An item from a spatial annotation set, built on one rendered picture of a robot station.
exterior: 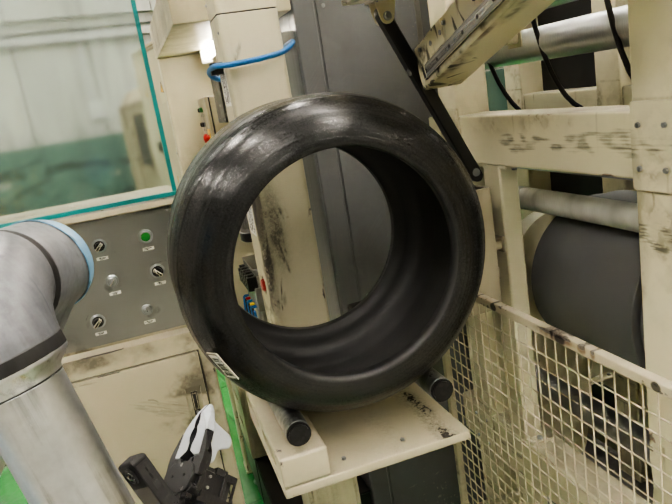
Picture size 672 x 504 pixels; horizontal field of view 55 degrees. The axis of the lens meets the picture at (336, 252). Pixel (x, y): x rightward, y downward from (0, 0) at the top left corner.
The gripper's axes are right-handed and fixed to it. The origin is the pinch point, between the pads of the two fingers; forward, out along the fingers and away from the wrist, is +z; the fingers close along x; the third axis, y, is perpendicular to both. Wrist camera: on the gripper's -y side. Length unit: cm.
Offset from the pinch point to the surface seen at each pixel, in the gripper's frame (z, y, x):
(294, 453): 1.4, 21.1, -1.4
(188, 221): 24.0, -16.9, 6.3
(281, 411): 8.6, 18.3, -4.2
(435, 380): 18.7, 35.7, 16.9
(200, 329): 12.3, -5.0, -0.4
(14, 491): 27, 56, -227
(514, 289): 57, 64, 16
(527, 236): 86, 78, 12
